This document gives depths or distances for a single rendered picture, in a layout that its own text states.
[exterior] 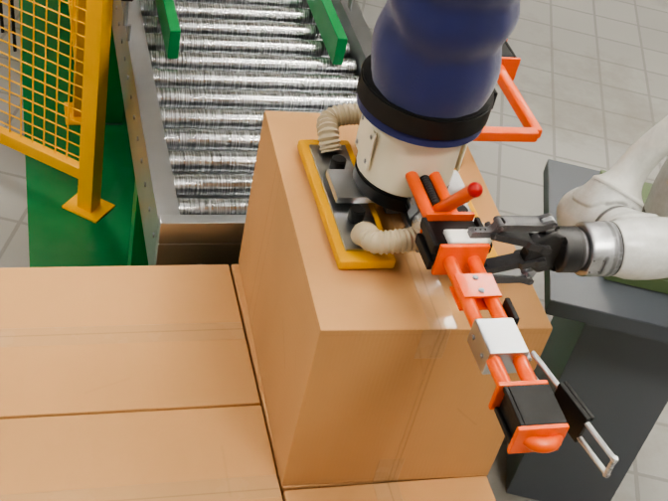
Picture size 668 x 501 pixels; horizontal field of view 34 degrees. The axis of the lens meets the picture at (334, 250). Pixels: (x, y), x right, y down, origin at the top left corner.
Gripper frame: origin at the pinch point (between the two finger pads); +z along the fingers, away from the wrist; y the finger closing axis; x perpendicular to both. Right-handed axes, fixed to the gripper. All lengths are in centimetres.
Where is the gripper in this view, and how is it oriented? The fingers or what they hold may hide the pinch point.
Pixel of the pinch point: (460, 250)
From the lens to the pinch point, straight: 173.5
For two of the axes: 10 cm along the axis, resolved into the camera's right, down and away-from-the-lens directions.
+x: -2.3, -6.7, 7.1
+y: -1.8, 7.5, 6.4
